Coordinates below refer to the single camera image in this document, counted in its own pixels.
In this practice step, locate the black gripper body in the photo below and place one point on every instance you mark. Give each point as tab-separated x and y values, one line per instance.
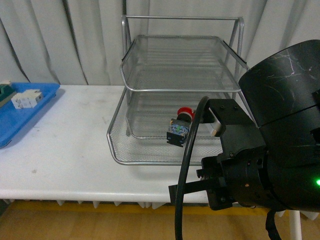
229	180

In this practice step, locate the red emergency stop button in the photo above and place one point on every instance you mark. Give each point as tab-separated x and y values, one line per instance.
179	127

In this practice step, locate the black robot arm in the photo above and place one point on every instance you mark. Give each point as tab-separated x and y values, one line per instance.
271	152

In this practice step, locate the white curtain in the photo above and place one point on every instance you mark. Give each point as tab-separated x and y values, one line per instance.
79	42

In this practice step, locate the white circuit breaker block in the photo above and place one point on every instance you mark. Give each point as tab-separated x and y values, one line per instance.
27	99

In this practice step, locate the blue plastic tray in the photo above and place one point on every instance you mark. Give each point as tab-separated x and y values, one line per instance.
12	120

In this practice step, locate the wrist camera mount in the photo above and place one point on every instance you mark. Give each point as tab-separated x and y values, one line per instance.
238	132

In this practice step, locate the silver wire mesh rack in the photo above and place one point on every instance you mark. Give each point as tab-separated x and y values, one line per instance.
162	73

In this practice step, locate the green knife switch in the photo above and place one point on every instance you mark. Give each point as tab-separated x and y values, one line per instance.
6	92

